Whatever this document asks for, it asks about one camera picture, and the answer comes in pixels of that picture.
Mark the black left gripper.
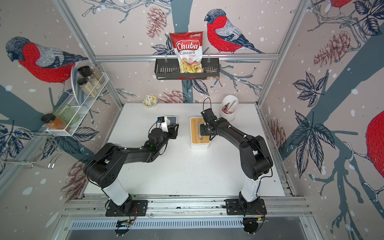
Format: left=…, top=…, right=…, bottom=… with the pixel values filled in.
left=156, top=123, right=179, bottom=152

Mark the white utensil holder cup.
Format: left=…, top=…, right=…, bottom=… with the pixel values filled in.
left=220, top=95, right=239, bottom=122

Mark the aluminium frame post right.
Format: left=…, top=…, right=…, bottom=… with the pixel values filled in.
left=257, top=0, right=310, bottom=108

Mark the grey tissue box lid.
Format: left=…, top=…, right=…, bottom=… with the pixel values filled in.
left=165, top=116, right=177, bottom=127

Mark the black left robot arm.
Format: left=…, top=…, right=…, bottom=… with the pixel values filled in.
left=84, top=124, right=179, bottom=211

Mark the white plate on shelf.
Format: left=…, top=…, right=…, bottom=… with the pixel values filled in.
left=71, top=66, right=82, bottom=106

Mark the green glass cup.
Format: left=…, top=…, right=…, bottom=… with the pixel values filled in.
left=52, top=105, right=79, bottom=125

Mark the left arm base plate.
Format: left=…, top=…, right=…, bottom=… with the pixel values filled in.
left=105, top=200, right=148, bottom=218

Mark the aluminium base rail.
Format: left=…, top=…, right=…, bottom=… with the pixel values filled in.
left=59, top=195, right=313, bottom=220

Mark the white wire wall shelf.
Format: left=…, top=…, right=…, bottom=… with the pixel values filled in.
left=47, top=73, right=110, bottom=137

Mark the chrome wire rack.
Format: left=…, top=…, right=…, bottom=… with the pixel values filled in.
left=1, top=131, right=63, bottom=170

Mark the floral ceramic bowl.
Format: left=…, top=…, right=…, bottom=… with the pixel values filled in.
left=143, top=96, right=158, bottom=108

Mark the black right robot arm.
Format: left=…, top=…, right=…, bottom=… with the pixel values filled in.
left=200, top=108, right=274, bottom=213

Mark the aluminium frame post left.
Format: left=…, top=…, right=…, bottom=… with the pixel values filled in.
left=53, top=0, right=124, bottom=110

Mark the spice jar black lid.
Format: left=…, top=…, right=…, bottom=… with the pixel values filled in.
left=77, top=78, right=97, bottom=98
left=78, top=66, right=102, bottom=90

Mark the aluminium horizontal frame bar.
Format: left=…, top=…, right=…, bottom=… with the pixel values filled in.
left=94, top=53, right=280, bottom=63

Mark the black wall basket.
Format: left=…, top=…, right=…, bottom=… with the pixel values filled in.
left=155, top=58, right=220, bottom=80

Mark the red Chuba chips bag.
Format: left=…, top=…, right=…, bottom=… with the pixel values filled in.
left=170, top=32, right=204, bottom=74

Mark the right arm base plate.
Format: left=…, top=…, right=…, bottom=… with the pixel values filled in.
left=226, top=198, right=267, bottom=216

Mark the aluminium frame post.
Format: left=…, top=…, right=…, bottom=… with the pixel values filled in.
left=257, top=0, right=310, bottom=108
left=53, top=0, right=124, bottom=110

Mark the bamboo tissue box lid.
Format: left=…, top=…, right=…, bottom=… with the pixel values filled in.
left=189, top=116, right=211, bottom=145

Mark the orange jar black lid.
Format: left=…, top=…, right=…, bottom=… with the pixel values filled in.
left=41, top=114, right=70, bottom=131

